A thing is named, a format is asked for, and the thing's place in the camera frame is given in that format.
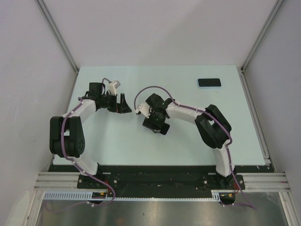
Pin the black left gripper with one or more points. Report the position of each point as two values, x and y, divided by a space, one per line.
124 108

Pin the aluminium corner frame post right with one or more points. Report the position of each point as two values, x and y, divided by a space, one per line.
264 30

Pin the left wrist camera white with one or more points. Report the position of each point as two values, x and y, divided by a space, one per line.
114 85

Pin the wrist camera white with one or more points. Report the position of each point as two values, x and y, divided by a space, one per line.
114 85
144 109

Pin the aluminium front rail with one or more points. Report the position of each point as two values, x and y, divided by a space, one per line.
254 182

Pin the black phone in blue case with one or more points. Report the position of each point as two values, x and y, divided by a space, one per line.
209 83

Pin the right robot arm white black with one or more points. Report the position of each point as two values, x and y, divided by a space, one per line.
212 126

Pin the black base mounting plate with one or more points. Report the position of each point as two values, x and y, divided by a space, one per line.
175 182

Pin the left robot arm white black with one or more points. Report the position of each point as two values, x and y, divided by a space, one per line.
66 138

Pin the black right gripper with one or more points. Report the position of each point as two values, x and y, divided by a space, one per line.
149 122

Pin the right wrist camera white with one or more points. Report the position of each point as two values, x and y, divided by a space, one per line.
144 109

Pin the aluminium corner frame post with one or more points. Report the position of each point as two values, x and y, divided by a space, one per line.
57 34
264 30

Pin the aluminium corner frame post left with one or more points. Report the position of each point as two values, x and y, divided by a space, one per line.
57 34

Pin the white slotted cable duct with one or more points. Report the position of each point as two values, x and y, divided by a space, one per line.
97 196

